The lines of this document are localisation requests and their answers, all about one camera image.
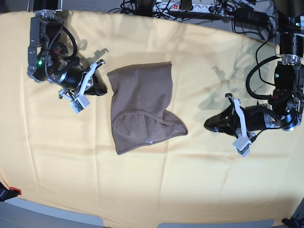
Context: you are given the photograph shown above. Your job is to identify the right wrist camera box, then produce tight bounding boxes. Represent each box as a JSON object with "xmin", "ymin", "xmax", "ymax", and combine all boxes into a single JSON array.
[{"xmin": 70, "ymin": 95, "xmax": 90, "ymax": 114}]

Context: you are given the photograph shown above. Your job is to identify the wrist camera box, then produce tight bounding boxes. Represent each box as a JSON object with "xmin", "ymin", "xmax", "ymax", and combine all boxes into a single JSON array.
[
  {"xmin": 70, "ymin": 95, "xmax": 90, "ymax": 114},
  {"xmin": 233, "ymin": 137, "xmax": 251, "ymax": 157}
]

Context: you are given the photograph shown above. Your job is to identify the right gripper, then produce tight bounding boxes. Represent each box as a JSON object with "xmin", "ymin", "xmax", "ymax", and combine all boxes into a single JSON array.
[{"xmin": 58, "ymin": 59, "xmax": 107, "ymax": 96}]

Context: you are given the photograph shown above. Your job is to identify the brown T-shirt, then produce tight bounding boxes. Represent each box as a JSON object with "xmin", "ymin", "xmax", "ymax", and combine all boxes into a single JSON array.
[{"xmin": 107, "ymin": 62, "xmax": 188, "ymax": 155}]

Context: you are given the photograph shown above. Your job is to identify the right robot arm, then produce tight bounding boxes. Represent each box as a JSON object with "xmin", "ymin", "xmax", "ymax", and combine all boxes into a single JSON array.
[{"xmin": 27, "ymin": 0, "xmax": 107, "ymax": 101}]

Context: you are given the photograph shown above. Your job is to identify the black power adapter brick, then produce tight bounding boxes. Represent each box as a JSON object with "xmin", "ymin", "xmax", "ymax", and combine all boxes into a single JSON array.
[{"xmin": 234, "ymin": 8, "xmax": 268, "ymax": 26}]

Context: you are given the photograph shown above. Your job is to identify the black clamp at right corner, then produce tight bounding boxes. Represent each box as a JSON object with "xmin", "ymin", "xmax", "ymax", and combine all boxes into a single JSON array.
[{"xmin": 281, "ymin": 218, "xmax": 304, "ymax": 228}]

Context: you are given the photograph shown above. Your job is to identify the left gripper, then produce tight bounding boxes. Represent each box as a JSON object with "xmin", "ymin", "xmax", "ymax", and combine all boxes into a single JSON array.
[{"xmin": 204, "ymin": 93, "xmax": 273, "ymax": 138}]

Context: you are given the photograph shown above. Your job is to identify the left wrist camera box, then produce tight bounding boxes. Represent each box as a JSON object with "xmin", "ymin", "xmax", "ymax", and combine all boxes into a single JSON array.
[{"xmin": 233, "ymin": 137, "xmax": 251, "ymax": 157}]

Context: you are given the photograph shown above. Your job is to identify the yellow table cloth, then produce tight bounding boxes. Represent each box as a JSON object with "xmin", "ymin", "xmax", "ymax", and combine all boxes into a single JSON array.
[{"xmin": 0, "ymin": 11, "xmax": 304, "ymax": 228}]

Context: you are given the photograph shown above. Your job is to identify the black clamp with red tip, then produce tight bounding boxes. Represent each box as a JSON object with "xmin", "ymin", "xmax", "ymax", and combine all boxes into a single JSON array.
[{"xmin": 0, "ymin": 183, "xmax": 22, "ymax": 202}]

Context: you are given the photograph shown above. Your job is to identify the tangled black cables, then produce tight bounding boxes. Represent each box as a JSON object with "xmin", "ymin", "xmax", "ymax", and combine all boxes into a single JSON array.
[{"xmin": 114, "ymin": 0, "xmax": 281, "ymax": 43}]

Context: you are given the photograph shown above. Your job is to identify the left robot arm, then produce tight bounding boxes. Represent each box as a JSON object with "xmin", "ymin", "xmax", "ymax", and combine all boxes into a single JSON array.
[{"xmin": 204, "ymin": 0, "xmax": 304, "ymax": 140}]

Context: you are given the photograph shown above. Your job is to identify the white power strip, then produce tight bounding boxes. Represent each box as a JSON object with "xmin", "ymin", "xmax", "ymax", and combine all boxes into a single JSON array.
[{"xmin": 152, "ymin": 1, "xmax": 223, "ymax": 13}]

